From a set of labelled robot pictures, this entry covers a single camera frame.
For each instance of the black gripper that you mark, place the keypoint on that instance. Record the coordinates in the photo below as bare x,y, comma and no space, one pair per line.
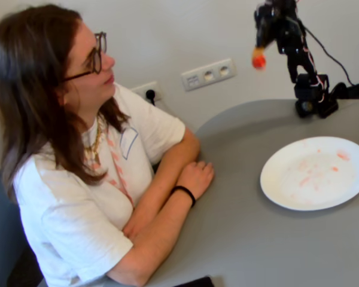
263,33

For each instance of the orange plastic fork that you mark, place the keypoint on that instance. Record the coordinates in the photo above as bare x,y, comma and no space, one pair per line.
258,52

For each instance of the red strawberry piece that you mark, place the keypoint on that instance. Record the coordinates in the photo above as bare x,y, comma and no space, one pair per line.
259,62

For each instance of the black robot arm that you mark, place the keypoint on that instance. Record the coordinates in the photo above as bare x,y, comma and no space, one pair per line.
302,59

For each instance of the woman's left forearm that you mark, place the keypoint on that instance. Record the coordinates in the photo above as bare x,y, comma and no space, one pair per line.
158,191

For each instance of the woman's right forearm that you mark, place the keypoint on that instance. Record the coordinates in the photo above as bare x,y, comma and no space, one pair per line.
164,236

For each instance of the woman's right hand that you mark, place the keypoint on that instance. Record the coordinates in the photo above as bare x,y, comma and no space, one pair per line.
197,177

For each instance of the black table clamp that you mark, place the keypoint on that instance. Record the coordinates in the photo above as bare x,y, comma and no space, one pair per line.
339,91

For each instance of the black power plug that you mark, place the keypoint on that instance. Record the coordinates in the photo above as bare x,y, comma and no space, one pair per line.
150,95

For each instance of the white round plate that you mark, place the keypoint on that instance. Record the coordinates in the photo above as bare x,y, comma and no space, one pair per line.
287,185

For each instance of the dark round-rimmed glasses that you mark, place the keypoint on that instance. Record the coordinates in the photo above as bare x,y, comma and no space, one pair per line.
97,61

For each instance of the blue-edged white name sticker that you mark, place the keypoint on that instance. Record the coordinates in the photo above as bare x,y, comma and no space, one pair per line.
128,143

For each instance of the black flat device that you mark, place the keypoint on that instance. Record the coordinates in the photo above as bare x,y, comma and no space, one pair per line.
194,282

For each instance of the woman in white t-shirt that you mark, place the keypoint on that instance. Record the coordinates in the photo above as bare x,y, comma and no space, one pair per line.
65,209

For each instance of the grey chair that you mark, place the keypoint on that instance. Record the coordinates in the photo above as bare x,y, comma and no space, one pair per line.
3,224

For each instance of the white triple wall socket panel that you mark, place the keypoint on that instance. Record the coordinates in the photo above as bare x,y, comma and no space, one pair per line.
209,74

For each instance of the white single wall socket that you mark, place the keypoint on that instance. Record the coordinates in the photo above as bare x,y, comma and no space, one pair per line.
140,91

